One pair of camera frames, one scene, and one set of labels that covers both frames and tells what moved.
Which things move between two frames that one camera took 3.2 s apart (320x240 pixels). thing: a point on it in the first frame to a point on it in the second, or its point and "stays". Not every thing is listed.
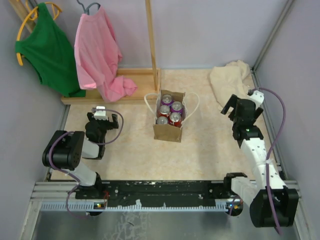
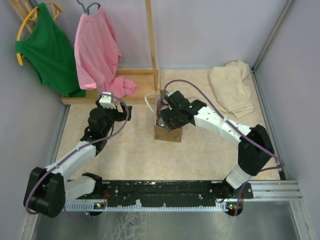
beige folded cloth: x=229 y=79 stays
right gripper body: x=235 y=122 to x=168 y=113
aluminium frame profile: x=61 y=197 stays
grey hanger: x=86 y=9 stays
